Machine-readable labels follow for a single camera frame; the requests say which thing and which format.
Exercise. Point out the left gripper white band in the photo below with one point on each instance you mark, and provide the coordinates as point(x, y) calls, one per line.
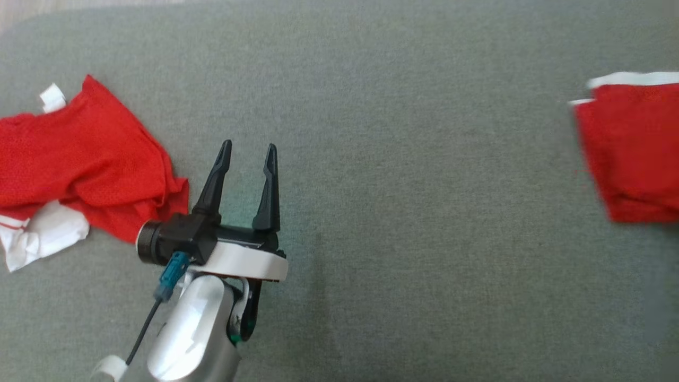
point(249, 262)

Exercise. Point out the red white basketball jersey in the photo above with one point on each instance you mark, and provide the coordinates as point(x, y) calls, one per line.
point(90, 154)

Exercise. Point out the red garment white trim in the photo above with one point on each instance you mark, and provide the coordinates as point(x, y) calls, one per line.
point(636, 148)

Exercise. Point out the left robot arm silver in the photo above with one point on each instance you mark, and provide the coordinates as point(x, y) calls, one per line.
point(196, 329)

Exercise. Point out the grey sofa seat cushion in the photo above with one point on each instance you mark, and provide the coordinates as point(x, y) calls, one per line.
point(398, 185)

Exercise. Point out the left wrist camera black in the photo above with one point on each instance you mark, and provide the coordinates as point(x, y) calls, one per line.
point(177, 239)

